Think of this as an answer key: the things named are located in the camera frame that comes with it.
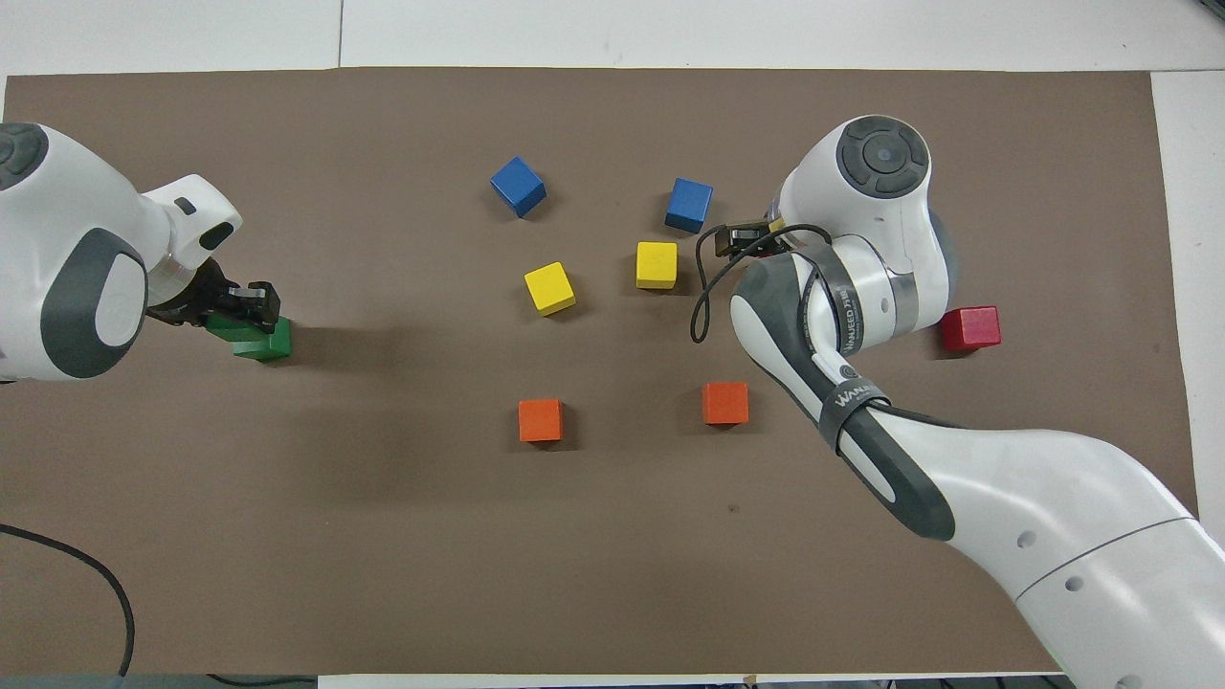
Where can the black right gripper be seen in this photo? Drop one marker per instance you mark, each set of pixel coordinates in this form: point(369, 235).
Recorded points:
point(773, 239)

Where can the yellow wooden block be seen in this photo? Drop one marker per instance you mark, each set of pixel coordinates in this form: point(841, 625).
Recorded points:
point(549, 287)
point(657, 264)

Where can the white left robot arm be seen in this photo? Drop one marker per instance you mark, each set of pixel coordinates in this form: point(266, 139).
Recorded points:
point(57, 220)

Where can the blue wooden block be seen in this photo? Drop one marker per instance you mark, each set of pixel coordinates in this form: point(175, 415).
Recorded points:
point(689, 203)
point(518, 186)

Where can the red wooden block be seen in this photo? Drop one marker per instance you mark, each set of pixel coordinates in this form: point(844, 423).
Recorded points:
point(971, 327)

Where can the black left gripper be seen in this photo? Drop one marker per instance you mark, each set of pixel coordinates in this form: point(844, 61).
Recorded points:
point(196, 301)

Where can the orange wooden block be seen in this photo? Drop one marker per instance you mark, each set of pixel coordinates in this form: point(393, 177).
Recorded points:
point(541, 419)
point(725, 402)

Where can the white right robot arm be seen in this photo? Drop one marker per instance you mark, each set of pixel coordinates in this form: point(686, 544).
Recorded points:
point(1053, 498)

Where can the green wooden block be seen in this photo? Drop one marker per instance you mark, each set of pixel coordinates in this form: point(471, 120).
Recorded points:
point(225, 331)
point(273, 346)

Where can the brown table mat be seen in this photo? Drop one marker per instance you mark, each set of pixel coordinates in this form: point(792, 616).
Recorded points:
point(383, 574)

